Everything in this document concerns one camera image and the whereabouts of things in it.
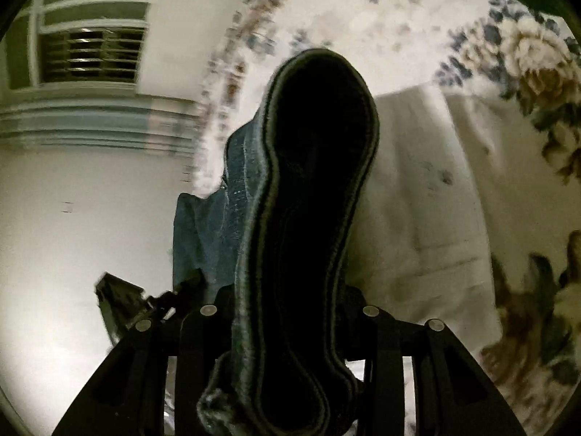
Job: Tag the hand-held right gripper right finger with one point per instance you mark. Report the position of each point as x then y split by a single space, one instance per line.
383 340

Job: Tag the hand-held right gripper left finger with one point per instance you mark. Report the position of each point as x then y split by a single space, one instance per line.
199 340

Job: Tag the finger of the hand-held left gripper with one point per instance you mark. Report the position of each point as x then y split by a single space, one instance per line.
165 302

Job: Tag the dark blue jeans pants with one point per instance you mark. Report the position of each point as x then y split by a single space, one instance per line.
313 190

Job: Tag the white folded pants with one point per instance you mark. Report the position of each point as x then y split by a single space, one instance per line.
408 190

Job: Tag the green striped curtain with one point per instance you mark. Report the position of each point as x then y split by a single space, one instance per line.
81 118

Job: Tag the barred window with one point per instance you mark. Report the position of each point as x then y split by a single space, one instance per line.
90 32

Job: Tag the floral bed sheet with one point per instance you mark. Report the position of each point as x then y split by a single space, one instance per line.
535 63

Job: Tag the white wall switch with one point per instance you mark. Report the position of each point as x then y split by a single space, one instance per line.
68 206

